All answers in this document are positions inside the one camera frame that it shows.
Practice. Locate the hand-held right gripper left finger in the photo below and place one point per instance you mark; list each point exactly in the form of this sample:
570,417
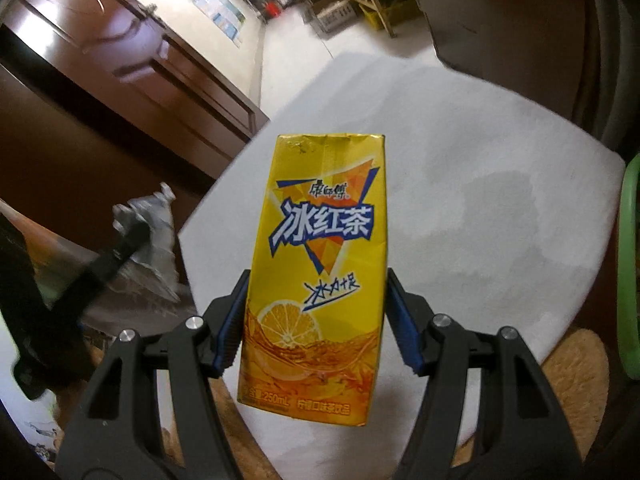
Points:
230,325

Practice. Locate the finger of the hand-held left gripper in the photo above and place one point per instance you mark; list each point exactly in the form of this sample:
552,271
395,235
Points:
110,255

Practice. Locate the yellow plastic crate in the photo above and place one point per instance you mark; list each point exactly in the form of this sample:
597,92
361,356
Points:
400,12

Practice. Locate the brown wooden door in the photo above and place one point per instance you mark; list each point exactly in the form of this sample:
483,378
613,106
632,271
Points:
125,60

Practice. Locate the brown fluffy seat cover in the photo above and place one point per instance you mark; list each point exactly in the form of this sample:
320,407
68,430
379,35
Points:
575,360

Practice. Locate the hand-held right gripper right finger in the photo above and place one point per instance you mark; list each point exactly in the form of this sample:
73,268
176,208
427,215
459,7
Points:
405,325

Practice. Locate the red bucket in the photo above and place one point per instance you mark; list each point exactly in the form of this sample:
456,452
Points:
271,9

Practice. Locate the dark brown wardrobe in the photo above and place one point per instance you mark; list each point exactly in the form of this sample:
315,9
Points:
500,20

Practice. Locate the wall poster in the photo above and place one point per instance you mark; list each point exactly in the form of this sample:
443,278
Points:
220,15

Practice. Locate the silver foil wrapper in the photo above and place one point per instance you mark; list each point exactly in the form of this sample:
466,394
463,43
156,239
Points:
155,210

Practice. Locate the green plastic container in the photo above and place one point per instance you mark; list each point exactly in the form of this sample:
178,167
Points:
629,260

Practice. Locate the yellow tea carton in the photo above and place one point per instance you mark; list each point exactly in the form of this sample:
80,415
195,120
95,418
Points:
315,260

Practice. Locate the cardboard box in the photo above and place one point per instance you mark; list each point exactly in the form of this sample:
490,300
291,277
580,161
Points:
332,15

